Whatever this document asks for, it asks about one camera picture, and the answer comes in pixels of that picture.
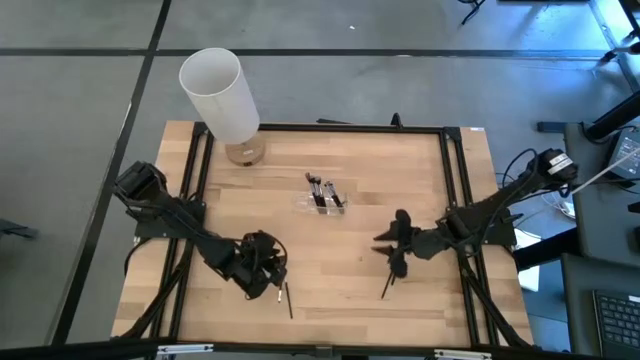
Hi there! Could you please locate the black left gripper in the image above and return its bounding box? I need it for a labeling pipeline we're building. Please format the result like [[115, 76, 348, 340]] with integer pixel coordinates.
[[242, 232, 289, 290]]

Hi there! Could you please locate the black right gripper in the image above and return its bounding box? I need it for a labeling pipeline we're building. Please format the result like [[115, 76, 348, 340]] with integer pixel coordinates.
[[371, 208, 429, 279]]

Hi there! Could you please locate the black fan makeup brush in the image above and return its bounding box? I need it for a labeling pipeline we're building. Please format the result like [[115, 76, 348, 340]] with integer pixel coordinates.
[[313, 175, 329, 215]]

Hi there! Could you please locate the short thick black makeup brush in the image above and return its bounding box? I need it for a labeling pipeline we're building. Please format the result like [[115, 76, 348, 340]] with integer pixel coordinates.
[[304, 171, 322, 215]]

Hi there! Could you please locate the clear acrylic brush organizer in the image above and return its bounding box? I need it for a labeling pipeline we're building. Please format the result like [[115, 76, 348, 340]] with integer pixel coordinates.
[[292, 191, 350, 217]]

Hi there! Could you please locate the white paper sheet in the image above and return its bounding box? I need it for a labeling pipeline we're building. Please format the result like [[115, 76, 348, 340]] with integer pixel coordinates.
[[514, 228, 542, 294]]

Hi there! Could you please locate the black table leg beam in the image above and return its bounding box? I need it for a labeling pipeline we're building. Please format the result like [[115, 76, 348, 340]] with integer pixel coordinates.
[[512, 227, 581, 271]]

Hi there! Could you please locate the table lamp white cylindrical shade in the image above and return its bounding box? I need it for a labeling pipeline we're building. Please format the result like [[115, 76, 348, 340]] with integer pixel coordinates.
[[178, 47, 267, 168]]

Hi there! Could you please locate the dark desk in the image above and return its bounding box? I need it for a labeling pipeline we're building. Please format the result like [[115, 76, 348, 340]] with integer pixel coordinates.
[[559, 252, 640, 359]]

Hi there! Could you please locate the grey desk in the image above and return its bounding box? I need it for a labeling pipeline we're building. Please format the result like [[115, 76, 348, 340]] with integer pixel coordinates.
[[563, 121, 640, 266]]

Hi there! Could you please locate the black keyboard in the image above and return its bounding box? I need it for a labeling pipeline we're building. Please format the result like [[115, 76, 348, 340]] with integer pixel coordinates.
[[592, 288, 640, 359]]

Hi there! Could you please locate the black chair base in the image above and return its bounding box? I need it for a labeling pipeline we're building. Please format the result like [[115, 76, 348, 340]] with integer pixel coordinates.
[[457, 0, 487, 26]]

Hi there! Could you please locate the thick black pole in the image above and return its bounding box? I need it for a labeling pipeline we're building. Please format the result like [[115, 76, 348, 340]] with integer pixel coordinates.
[[583, 91, 640, 143]]

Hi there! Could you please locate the dark floor object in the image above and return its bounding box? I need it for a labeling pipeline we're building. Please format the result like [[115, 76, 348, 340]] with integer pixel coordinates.
[[0, 218, 39, 241]]

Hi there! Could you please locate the black stand leg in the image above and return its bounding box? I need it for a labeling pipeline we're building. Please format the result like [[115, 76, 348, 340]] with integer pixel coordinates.
[[598, 30, 640, 64]]

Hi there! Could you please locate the black left wrist camera cable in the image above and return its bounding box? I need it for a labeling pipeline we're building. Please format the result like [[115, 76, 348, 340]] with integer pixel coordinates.
[[267, 232, 290, 274]]

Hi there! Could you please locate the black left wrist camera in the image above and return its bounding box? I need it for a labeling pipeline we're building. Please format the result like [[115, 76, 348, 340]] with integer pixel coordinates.
[[244, 231, 275, 262]]

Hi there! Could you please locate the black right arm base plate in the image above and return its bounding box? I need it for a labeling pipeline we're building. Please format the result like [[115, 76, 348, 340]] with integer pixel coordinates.
[[446, 205, 518, 247]]

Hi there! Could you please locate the silver metal bracket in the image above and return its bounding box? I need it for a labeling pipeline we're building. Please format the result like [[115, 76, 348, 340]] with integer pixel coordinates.
[[156, 343, 215, 357], [433, 348, 494, 360]]

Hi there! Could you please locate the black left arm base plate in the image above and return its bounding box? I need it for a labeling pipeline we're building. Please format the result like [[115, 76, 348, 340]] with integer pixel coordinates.
[[133, 198, 207, 240]]

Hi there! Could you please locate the black left base cable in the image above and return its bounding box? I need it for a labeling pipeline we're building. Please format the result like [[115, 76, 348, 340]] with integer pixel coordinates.
[[122, 236, 151, 279]]

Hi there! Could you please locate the white floor cable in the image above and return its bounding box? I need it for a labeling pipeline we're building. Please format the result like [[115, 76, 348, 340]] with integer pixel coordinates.
[[542, 192, 576, 221]]

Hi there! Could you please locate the black camera gantry bar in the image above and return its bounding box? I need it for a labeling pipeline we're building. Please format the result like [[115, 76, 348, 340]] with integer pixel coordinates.
[[0, 338, 640, 360]]

